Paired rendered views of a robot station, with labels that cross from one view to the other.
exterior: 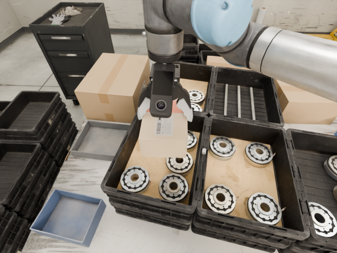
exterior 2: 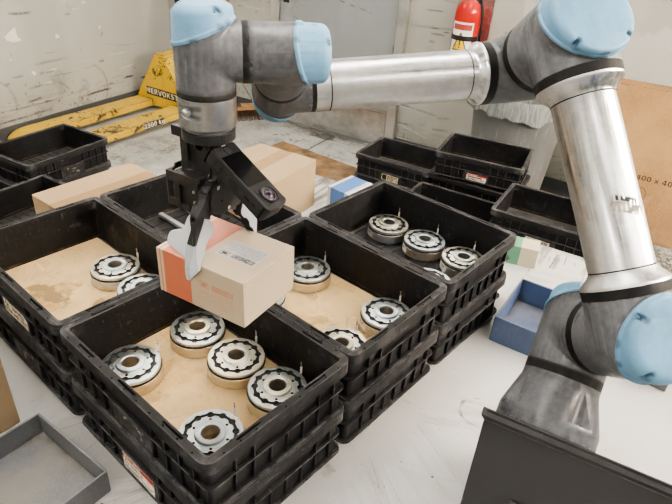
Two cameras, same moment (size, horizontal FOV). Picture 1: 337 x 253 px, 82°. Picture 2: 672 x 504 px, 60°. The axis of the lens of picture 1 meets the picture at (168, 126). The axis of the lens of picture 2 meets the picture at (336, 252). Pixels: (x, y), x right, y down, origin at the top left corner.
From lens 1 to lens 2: 0.60 m
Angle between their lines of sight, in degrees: 50
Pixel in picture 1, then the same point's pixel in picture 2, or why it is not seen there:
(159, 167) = (215, 397)
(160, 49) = (226, 122)
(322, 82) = (392, 88)
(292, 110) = not seen: hidden behind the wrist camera
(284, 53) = (349, 77)
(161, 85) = (245, 171)
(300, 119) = not seen: hidden behind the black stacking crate
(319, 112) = (295, 192)
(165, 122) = (239, 250)
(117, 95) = not seen: outside the picture
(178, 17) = (272, 67)
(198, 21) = (307, 62)
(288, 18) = (42, 86)
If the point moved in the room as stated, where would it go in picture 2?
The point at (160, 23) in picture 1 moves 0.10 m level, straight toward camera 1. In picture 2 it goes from (227, 85) to (297, 100)
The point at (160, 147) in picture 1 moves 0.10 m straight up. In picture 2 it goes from (267, 284) to (267, 222)
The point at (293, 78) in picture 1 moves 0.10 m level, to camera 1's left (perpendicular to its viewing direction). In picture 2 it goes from (367, 97) to (335, 114)
